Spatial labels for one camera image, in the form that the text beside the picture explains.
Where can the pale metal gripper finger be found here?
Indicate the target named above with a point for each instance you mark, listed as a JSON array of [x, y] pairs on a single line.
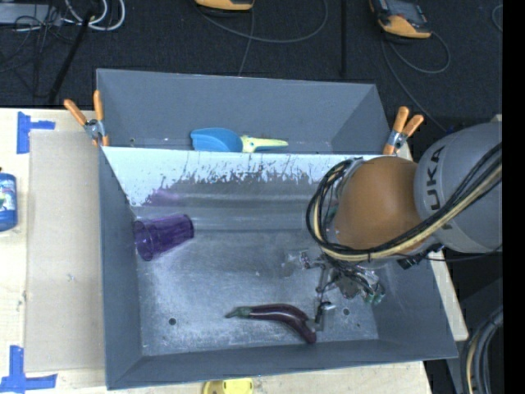
[[296, 259], [323, 318]]

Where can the purple toy eggplant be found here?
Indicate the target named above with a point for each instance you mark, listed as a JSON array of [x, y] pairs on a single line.
[[283, 314]]

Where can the grey metal bin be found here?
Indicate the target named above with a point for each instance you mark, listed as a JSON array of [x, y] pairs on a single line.
[[229, 269]]

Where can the yellow round object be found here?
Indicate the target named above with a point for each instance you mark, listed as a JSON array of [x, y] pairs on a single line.
[[227, 386]]

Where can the purple clear plastic cup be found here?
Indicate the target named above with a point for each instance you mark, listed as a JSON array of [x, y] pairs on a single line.
[[164, 234]]

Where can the pale wood flat board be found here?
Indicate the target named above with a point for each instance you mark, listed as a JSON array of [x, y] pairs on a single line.
[[61, 253]]

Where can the blue printed can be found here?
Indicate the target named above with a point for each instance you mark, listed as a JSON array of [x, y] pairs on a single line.
[[7, 203]]

